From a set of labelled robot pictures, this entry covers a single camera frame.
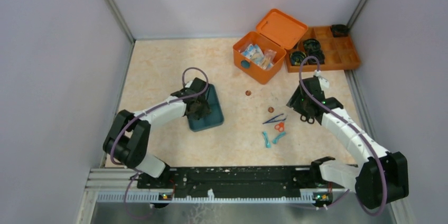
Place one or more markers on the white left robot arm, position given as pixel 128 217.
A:
pixel 128 138

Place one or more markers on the clear bag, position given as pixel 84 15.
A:
pixel 267 61

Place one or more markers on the teal clip right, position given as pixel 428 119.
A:
pixel 278 137

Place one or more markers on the black tape roll right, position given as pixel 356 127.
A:
pixel 319 57

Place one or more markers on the orange medicine box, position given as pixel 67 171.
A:
pixel 278 32

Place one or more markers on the blue tweezers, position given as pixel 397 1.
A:
pixel 276 119

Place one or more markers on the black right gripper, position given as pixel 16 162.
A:
pixel 300 105

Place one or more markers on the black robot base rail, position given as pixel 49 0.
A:
pixel 245 184

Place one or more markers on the black tape roll upper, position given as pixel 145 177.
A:
pixel 311 45

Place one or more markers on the orange small scissors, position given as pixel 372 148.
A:
pixel 280 125

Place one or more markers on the orange compartment tray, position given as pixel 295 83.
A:
pixel 340 53

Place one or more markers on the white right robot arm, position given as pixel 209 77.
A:
pixel 379 176

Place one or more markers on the teal clip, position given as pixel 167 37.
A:
pixel 266 139
pixel 278 137

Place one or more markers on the black handled scissors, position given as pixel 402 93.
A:
pixel 307 119

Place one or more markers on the black tape roll left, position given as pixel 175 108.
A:
pixel 297 57

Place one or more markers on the teal divided tray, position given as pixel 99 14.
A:
pixel 214 119

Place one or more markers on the blue white packet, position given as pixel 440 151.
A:
pixel 254 53

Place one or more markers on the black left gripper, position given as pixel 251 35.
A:
pixel 198 106

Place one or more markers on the teal clip left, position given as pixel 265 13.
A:
pixel 266 139

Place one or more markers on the black tape roll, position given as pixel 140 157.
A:
pixel 319 57
pixel 311 45
pixel 297 57

